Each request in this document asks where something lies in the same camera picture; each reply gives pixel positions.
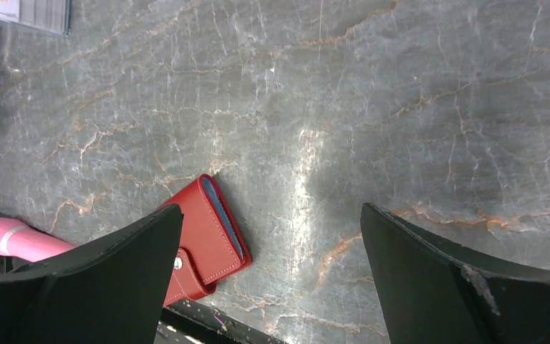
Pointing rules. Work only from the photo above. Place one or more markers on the clear plastic card box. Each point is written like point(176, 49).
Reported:
point(46, 16)

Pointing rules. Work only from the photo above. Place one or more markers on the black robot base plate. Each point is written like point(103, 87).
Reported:
point(189, 321)

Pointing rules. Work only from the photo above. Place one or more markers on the red leather card holder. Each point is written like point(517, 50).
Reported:
point(211, 247)

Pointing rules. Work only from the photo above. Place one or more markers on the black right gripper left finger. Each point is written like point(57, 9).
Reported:
point(110, 290)

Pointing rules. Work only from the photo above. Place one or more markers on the pink cylindrical wand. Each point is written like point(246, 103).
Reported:
point(19, 240)

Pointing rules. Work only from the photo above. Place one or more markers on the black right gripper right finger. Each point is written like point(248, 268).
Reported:
point(433, 290)

